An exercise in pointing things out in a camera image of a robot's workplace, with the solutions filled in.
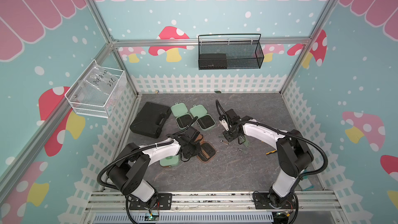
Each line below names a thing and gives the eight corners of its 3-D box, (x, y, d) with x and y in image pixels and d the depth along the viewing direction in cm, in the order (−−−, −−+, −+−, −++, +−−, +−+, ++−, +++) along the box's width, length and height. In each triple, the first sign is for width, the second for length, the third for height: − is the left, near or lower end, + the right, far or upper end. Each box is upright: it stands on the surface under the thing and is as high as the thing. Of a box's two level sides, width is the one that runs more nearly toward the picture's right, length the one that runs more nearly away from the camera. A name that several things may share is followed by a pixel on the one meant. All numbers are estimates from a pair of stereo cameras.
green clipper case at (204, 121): (201, 131, 102) (201, 130, 100) (188, 109, 114) (188, 107, 112) (217, 125, 105) (217, 123, 103) (203, 103, 117) (203, 101, 115)
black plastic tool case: (131, 132, 101) (128, 127, 96) (148, 106, 114) (146, 101, 109) (157, 139, 97) (155, 134, 93) (172, 112, 111) (170, 106, 106)
